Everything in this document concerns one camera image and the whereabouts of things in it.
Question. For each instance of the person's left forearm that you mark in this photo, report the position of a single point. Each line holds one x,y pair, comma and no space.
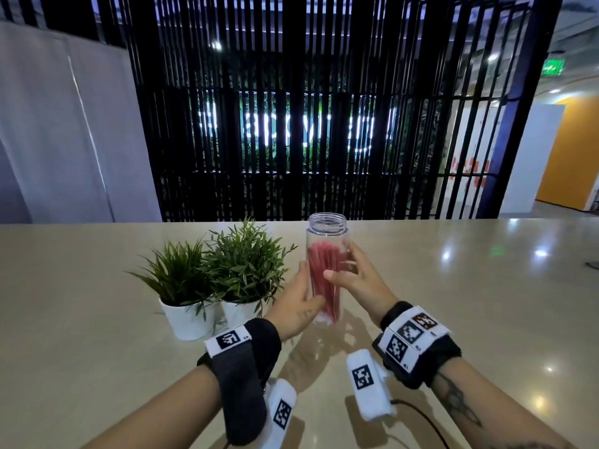
168,411

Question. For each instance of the person's right thumb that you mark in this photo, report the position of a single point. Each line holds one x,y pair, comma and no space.
338,278

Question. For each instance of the person's left thumb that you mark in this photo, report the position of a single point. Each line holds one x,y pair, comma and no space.
312,307

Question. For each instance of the person's right forearm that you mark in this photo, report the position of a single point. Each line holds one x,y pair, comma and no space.
491,406

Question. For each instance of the bundle of red sticks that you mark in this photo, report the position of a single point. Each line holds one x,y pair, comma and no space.
323,271

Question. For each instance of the white fabric partition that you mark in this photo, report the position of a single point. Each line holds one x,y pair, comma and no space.
56,135

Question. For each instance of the glowing white letter sign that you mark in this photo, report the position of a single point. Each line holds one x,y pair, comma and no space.
280,126

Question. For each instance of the black slatted screen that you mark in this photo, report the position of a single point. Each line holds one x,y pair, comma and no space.
290,51

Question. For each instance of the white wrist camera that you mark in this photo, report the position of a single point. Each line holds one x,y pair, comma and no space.
280,411
367,383

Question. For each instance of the short green plant white pot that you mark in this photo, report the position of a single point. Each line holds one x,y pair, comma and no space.
180,280

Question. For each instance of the person's left hand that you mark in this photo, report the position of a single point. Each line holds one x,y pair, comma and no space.
290,313

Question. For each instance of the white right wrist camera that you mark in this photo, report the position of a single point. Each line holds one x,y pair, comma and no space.
367,383

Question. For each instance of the green exit sign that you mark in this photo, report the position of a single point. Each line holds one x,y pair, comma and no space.
553,67

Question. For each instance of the person's right hand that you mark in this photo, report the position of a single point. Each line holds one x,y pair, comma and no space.
367,287

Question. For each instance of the clear plastic jar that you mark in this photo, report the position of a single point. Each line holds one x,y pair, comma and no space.
327,229

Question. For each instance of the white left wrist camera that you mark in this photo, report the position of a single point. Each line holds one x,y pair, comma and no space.
280,411

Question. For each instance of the tall green plant white pot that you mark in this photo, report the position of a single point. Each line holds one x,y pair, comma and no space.
245,266

